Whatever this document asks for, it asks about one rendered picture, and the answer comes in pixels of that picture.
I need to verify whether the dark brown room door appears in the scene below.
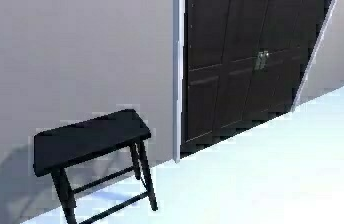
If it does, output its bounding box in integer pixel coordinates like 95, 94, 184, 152
180, 0, 333, 155

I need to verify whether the black wooden stool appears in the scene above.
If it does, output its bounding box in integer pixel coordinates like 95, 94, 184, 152
32, 108, 159, 224

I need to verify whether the silver door handle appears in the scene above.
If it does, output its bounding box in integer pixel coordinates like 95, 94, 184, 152
254, 50, 270, 71

